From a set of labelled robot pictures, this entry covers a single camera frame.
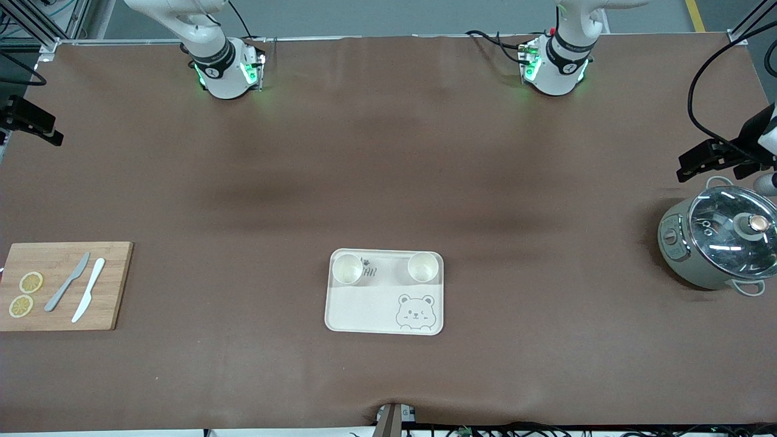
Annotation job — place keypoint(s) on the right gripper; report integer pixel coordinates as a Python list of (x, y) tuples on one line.
[(18, 113)]

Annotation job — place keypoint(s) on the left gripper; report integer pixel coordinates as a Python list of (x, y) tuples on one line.
[(744, 145)]

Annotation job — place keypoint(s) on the white IKEA cup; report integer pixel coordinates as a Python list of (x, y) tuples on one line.
[(423, 267), (347, 269)]

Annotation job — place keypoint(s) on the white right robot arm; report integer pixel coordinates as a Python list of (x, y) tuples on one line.
[(224, 79)]

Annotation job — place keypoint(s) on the cream bear print tray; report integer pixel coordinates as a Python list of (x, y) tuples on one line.
[(376, 309)]

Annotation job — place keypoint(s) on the glass pot lid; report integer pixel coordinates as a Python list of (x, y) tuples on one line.
[(722, 243)]

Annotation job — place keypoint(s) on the grey-green electric cooking pot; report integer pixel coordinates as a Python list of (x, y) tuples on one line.
[(680, 261)]

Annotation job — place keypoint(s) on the yellow lemon slice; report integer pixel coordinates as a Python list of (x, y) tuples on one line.
[(31, 282), (21, 306)]

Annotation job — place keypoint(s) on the grey plastic knife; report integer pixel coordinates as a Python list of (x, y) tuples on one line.
[(64, 288)]

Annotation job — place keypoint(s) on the white plastic knife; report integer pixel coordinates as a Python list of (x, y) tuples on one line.
[(90, 291)]

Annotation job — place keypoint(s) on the bamboo cutting board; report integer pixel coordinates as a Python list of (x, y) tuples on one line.
[(112, 285)]

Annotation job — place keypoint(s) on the brown table mat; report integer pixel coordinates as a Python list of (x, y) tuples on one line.
[(388, 152)]

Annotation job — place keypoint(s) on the aluminium frame profile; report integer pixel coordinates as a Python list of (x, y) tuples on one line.
[(36, 24), (740, 30)]

